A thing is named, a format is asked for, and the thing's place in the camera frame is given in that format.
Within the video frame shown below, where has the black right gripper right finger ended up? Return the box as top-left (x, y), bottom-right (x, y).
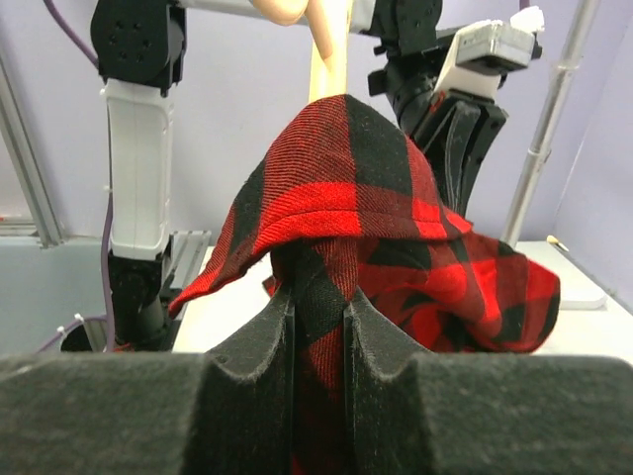
top-left (343, 293), bottom-right (632, 475)

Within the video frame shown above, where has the white clothes rack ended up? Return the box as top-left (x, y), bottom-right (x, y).
top-left (501, 1), bottom-right (607, 311)

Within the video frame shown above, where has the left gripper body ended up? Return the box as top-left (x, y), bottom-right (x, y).
top-left (366, 1), bottom-right (458, 143)

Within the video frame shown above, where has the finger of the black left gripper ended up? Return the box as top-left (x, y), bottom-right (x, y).
top-left (464, 105), bottom-right (507, 198)
top-left (414, 96), bottom-right (482, 213)

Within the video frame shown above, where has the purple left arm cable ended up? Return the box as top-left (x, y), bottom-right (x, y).
top-left (34, 0), bottom-right (120, 353)

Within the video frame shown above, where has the red black plaid shirt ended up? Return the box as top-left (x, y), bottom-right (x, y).
top-left (170, 94), bottom-right (560, 474)

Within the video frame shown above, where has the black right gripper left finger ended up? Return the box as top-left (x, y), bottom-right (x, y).
top-left (1, 290), bottom-right (294, 474)

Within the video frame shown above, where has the cream plastic hanger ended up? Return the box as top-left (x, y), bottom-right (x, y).
top-left (252, 0), bottom-right (353, 103)

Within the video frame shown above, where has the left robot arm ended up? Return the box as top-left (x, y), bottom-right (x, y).
top-left (91, 1), bottom-right (528, 351)

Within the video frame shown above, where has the aluminium front rail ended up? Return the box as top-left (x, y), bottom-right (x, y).
top-left (1, 58), bottom-right (211, 290)

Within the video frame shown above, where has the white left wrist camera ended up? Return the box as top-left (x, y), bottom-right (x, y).
top-left (433, 6), bottom-right (545, 101)

